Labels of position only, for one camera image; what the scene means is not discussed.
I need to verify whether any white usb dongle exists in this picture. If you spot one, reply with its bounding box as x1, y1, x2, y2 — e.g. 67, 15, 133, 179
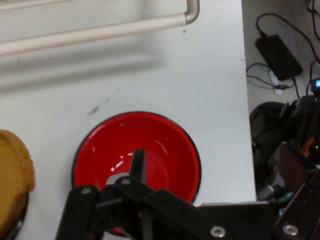
266, 66, 284, 96

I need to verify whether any red bowl with black rim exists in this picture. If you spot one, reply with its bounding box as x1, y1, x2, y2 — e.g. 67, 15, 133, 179
71, 111, 202, 237

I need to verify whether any black adapter power cable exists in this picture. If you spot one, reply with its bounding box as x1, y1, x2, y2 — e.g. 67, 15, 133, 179
255, 12, 320, 65

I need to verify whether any beige metal handle bar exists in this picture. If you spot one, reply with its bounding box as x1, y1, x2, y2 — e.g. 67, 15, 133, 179
0, 0, 201, 57

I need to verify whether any thin black looped cable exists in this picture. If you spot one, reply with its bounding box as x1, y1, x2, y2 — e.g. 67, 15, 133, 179
245, 62, 296, 90

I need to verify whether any tan bread slice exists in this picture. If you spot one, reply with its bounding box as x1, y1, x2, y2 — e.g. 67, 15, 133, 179
0, 129, 36, 240

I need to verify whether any black power adapter brick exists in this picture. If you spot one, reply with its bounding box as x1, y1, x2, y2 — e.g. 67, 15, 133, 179
254, 33, 305, 82

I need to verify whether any dark rimmed plate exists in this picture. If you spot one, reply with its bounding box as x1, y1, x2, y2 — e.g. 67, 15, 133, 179
4, 191, 30, 240

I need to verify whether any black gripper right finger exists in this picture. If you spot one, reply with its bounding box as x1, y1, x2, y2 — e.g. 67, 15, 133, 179
272, 141, 320, 240

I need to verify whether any black device with blue display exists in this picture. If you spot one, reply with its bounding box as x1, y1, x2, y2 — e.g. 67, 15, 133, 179
309, 78, 320, 97

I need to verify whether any blue cable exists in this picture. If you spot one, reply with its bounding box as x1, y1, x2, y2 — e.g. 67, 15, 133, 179
291, 59, 320, 101

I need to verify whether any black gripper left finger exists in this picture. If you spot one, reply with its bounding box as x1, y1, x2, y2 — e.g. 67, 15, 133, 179
56, 149, 235, 240

